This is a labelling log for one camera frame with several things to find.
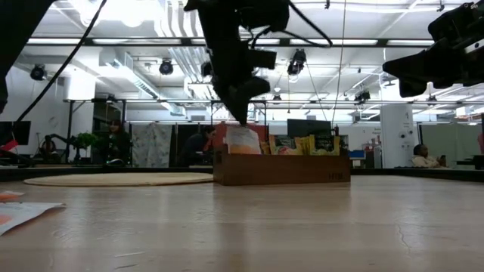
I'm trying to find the person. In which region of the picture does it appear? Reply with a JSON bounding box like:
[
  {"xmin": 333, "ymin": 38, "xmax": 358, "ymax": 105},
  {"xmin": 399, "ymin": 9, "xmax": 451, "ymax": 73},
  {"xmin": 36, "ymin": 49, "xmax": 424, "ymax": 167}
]
[
  {"xmin": 177, "ymin": 125, "xmax": 217, "ymax": 167},
  {"xmin": 39, "ymin": 134, "xmax": 57, "ymax": 160},
  {"xmin": 411, "ymin": 143, "xmax": 448, "ymax": 169},
  {"xmin": 104, "ymin": 119, "xmax": 133, "ymax": 167}
]

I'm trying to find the round woven placemat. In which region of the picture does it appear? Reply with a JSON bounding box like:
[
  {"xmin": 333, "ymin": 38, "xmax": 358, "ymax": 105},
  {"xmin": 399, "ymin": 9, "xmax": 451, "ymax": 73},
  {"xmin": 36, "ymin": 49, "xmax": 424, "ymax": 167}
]
[{"xmin": 23, "ymin": 172, "xmax": 215, "ymax": 188}]

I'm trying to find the grey patterned curtain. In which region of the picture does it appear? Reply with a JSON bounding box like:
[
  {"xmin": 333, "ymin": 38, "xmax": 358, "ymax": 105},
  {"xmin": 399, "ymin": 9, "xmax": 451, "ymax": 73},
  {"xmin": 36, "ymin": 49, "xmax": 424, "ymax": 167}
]
[{"xmin": 130, "ymin": 122, "xmax": 173, "ymax": 168}]

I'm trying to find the grey green panel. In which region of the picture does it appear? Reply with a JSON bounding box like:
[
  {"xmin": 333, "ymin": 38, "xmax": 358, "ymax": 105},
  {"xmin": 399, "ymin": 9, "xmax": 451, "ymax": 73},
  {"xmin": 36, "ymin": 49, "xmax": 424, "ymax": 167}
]
[{"xmin": 417, "ymin": 122, "xmax": 484, "ymax": 171}]

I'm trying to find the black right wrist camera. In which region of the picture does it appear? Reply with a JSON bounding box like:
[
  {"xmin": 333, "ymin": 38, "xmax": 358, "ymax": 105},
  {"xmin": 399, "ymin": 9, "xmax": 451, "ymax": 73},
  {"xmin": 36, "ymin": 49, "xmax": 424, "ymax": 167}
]
[{"xmin": 428, "ymin": 0, "xmax": 484, "ymax": 39}]

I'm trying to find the white pillar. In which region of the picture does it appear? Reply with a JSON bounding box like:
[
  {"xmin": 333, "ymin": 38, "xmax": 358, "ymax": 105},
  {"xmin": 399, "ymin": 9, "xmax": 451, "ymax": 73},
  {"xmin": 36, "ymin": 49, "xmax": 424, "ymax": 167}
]
[{"xmin": 380, "ymin": 104, "xmax": 415, "ymax": 169}]

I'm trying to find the thick black left gripper cable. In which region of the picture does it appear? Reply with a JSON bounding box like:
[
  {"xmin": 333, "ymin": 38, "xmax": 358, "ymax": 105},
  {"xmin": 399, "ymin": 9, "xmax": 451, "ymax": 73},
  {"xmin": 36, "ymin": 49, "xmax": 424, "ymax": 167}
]
[{"xmin": 249, "ymin": 0, "xmax": 334, "ymax": 49}]

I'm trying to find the white orange tea bag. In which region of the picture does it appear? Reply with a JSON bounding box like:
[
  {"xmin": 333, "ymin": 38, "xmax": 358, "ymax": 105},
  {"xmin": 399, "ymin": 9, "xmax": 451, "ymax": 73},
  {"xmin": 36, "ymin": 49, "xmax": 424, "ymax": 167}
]
[
  {"xmin": 0, "ymin": 202, "xmax": 67, "ymax": 236},
  {"xmin": 0, "ymin": 190, "xmax": 26, "ymax": 203},
  {"xmin": 225, "ymin": 125, "xmax": 262, "ymax": 155}
]

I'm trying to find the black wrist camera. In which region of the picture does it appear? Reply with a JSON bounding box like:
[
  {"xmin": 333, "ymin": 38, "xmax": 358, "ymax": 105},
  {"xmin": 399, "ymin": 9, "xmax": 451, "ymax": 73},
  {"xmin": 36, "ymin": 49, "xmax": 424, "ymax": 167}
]
[
  {"xmin": 428, "ymin": 0, "xmax": 484, "ymax": 39},
  {"xmin": 237, "ymin": 0, "xmax": 291, "ymax": 32}
]

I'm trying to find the black beam with light strips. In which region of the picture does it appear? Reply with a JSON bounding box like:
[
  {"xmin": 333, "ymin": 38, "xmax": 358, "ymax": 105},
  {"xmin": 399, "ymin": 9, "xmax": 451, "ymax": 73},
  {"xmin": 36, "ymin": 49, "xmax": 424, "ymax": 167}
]
[{"xmin": 26, "ymin": 36, "xmax": 436, "ymax": 48}]

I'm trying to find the orange partition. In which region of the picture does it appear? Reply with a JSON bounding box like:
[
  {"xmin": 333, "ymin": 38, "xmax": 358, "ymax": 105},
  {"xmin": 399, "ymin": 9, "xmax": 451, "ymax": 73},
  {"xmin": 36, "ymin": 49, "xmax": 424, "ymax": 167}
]
[{"xmin": 213, "ymin": 122, "xmax": 269, "ymax": 150}]

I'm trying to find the wooden tea box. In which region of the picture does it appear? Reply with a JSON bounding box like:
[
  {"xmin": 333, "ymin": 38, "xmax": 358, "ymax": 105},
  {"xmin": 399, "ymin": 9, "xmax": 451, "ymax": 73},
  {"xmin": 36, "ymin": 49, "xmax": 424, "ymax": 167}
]
[{"xmin": 213, "ymin": 145, "xmax": 352, "ymax": 187}]

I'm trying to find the green background plant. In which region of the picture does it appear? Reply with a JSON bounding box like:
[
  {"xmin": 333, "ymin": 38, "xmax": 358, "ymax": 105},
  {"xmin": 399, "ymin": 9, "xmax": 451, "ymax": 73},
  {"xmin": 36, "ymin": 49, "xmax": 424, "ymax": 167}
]
[{"xmin": 73, "ymin": 131, "xmax": 100, "ymax": 150}]

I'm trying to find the black desk monitor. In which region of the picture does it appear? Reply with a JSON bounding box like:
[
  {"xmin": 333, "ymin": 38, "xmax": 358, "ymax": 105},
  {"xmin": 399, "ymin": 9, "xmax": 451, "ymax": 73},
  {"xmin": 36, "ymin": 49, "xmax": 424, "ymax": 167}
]
[{"xmin": 286, "ymin": 119, "xmax": 333, "ymax": 138}]

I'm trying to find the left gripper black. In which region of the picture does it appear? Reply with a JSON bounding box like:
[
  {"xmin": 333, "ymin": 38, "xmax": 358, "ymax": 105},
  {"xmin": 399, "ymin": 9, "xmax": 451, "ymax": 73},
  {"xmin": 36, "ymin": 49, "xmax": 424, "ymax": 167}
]
[{"xmin": 200, "ymin": 29, "xmax": 279, "ymax": 126}]

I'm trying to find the black wall monitor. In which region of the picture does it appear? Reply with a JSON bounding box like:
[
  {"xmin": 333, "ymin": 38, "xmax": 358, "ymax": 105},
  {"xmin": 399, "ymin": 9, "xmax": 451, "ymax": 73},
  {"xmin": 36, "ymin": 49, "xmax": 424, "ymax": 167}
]
[{"xmin": 0, "ymin": 120, "xmax": 32, "ymax": 147}]

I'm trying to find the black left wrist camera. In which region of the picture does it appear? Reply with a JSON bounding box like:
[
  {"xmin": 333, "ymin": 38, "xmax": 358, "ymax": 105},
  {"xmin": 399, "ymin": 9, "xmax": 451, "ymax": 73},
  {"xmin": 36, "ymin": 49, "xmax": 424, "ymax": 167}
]
[{"xmin": 237, "ymin": 0, "xmax": 291, "ymax": 32}]

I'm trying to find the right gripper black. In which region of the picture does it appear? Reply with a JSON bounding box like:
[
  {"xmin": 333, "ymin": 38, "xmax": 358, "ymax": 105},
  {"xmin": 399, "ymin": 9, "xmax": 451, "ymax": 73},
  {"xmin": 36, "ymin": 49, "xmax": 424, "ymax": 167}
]
[{"xmin": 382, "ymin": 26, "xmax": 484, "ymax": 99}]

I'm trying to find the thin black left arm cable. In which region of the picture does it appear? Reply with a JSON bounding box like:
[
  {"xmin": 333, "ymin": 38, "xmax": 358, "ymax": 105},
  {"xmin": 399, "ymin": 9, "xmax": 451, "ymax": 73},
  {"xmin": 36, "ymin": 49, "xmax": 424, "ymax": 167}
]
[{"xmin": 15, "ymin": 0, "xmax": 108, "ymax": 122}]

